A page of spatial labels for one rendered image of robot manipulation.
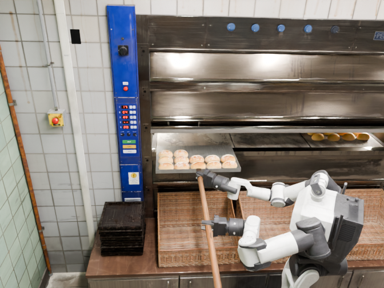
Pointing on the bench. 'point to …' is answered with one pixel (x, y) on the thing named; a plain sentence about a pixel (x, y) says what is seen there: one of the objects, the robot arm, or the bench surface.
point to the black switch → (123, 50)
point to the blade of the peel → (206, 150)
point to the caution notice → (134, 178)
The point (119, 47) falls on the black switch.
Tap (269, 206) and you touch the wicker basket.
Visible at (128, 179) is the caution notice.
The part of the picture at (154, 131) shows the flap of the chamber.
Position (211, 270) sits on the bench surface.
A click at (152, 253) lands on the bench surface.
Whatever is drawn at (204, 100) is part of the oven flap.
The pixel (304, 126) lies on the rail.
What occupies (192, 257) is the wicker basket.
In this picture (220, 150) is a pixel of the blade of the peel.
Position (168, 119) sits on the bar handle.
